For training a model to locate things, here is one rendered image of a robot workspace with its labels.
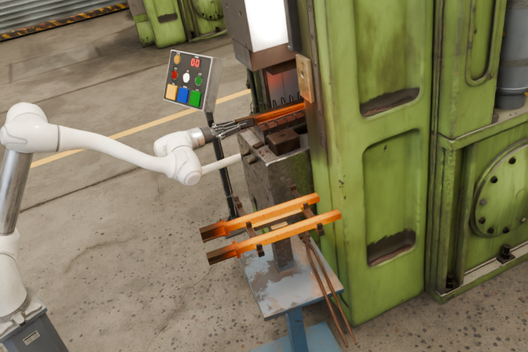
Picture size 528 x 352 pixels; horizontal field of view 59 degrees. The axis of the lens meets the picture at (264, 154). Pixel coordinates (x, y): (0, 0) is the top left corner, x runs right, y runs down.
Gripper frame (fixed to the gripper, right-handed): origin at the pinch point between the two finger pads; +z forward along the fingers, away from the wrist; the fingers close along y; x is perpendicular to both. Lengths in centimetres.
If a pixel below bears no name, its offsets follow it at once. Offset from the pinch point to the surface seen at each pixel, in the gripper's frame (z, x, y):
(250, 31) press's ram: 4.4, 43.4, 12.6
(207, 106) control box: -7.0, -4.4, -38.0
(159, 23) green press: 49, -65, -478
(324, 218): -1, -6, 71
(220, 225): -32, -5, 55
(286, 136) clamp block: 12.4, -4.0, 15.9
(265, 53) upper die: 11.5, 31.2, 7.7
